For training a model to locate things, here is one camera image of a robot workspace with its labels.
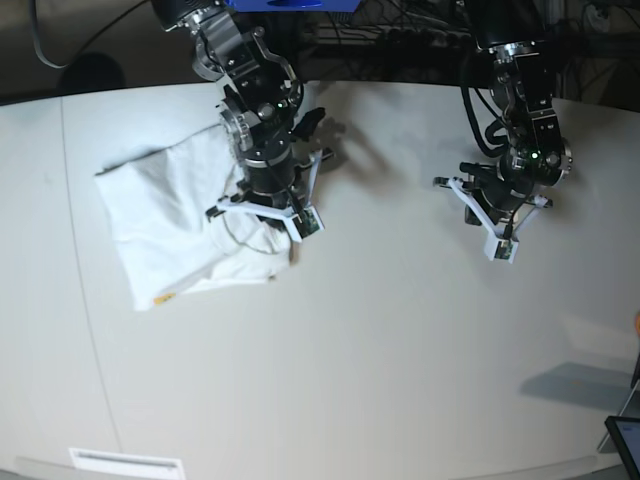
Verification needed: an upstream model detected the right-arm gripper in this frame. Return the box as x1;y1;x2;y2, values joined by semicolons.
234;149;313;213

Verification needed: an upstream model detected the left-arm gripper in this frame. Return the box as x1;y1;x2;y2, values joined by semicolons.
459;162;538;226

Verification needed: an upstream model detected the white printed T-shirt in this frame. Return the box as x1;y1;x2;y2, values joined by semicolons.
95;125;292;311

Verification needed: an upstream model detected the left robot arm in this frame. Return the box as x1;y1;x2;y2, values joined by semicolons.
460;0;574;230

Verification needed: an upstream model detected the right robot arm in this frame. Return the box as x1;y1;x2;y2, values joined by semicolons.
152;0;326;213

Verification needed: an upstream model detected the black tablet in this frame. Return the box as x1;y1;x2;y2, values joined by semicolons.
605;416;639;480

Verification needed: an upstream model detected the white paper label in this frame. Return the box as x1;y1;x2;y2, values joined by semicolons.
69;448;186;480

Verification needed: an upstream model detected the blue camera stand base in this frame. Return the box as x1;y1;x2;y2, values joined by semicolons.
225;0;360;13

